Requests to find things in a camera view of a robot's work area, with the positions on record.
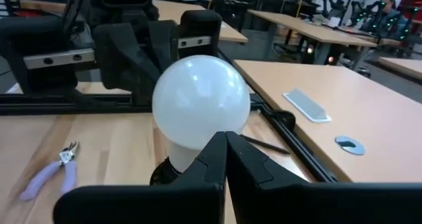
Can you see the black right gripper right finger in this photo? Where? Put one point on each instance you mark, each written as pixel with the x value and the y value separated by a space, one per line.
pixel 296 204

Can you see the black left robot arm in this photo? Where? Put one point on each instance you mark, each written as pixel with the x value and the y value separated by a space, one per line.
pixel 89 6

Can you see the black background robot arm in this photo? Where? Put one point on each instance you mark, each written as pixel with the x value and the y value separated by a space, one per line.
pixel 331 3
pixel 357 13

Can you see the person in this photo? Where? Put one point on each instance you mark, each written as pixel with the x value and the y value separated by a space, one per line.
pixel 390 13

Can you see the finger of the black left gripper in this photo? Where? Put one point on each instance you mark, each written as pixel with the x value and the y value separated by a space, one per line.
pixel 125 59
pixel 165 43

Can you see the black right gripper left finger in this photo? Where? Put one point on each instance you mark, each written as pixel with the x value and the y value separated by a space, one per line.
pixel 165 204

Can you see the black aluminium frame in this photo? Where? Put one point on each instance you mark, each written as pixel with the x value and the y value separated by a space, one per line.
pixel 66 102

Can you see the black pen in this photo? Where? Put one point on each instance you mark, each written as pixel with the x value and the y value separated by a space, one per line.
pixel 267 145

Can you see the white light bulb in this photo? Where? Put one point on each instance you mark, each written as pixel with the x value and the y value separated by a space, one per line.
pixel 201 99

